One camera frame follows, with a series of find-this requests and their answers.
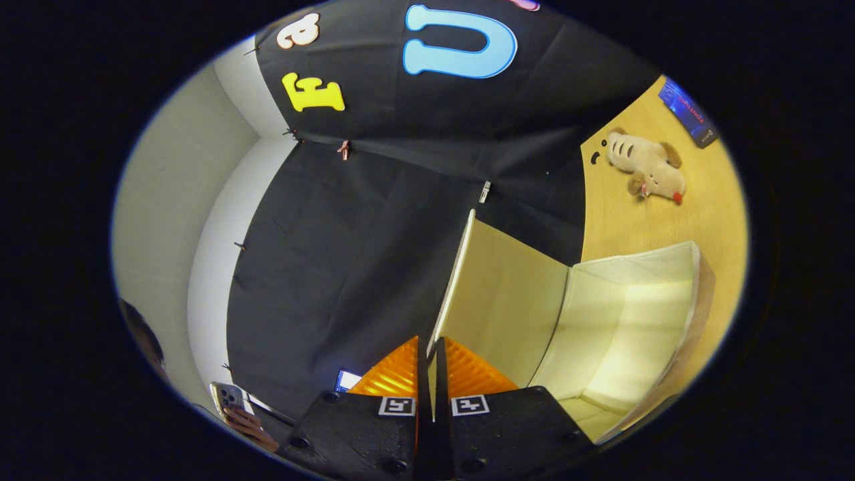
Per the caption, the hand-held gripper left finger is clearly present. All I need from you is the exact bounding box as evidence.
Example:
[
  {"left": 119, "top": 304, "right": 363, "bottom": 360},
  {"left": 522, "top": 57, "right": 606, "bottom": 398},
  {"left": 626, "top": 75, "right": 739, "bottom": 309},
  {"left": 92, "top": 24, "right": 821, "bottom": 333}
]
[{"left": 275, "top": 336, "right": 428, "bottom": 481}]

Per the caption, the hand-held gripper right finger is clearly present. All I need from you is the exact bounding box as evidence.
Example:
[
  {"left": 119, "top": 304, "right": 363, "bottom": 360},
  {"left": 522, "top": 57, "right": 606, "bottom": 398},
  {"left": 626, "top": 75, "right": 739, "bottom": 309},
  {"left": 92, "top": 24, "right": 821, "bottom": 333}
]
[{"left": 427, "top": 337, "right": 595, "bottom": 481}]

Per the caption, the beige fabric storage box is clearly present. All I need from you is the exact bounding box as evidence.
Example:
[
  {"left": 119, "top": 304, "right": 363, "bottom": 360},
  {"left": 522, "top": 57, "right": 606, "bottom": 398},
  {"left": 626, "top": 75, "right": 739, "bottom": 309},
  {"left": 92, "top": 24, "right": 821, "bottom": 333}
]
[{"left": 427, "top": 209, "right": 717, "bottom": 446}]

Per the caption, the silver smartphone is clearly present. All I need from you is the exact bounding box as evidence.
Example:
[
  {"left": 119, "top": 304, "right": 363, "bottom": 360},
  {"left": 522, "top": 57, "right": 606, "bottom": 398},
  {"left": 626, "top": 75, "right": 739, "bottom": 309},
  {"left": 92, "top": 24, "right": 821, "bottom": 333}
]
[{"left": 209, "top": 381, "right": 246, "bottom": 422}]

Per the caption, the black backdrop cloth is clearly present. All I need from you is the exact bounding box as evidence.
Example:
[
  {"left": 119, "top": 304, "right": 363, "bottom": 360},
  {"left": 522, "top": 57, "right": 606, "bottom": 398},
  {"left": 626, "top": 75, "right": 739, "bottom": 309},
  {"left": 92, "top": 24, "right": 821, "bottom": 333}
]
[{"left": 226, "top": 0, "right": 669, "bottom": 418}]

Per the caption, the tan plush dog toy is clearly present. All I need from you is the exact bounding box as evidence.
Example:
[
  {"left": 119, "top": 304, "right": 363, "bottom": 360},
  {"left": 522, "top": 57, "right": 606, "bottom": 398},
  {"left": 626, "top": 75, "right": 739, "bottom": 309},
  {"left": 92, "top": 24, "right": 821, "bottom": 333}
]
[{"left": 605, "top": 128, "right": 687, "bottom": 205}]

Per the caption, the dark blue book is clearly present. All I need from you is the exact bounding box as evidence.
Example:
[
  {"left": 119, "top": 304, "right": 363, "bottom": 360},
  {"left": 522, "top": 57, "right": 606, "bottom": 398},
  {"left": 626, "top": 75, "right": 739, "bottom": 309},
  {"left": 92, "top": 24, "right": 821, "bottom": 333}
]
[{"left": 658, "top": 77, "right": 721, "bottom": 149}]

